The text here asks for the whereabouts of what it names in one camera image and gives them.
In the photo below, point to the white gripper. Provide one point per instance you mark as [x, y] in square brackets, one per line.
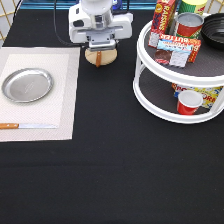
[84, 17]

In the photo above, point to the wooden handled fork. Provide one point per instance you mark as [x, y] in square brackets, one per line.
[98, 59]

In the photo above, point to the silver metal plate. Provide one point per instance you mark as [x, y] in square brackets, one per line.
[27, 85]

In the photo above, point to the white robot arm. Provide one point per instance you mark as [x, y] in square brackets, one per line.
[92, 21]

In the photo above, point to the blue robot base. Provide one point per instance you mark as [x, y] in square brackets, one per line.
[117, 4]

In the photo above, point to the white two-tier turntable shelf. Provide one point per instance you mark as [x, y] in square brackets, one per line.
[152, 81]

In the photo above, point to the red raisins box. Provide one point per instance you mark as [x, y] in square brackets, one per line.
[162, 20]

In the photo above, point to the blue cookie package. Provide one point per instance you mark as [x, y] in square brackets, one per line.
[172, 53]

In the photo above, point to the yellow green canister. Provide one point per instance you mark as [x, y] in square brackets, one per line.
[193, 6]

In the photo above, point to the red labelled tin can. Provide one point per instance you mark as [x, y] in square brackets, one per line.
[188, 25]

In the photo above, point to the red butter box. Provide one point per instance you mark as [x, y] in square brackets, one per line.
[195, 45]

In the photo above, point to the black bowl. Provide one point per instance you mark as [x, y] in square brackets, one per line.
[213, 30]

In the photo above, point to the red cup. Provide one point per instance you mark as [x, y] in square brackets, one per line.
[188, 102]

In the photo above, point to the beige woven placemat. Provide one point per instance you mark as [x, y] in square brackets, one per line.
[56, 108]

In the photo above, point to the yellow popcorn box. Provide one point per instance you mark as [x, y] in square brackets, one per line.
[210, 94]

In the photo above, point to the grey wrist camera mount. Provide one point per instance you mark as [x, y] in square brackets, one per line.
[101, 40]

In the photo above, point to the wooden handled knife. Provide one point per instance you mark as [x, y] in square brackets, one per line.
[26, 126]

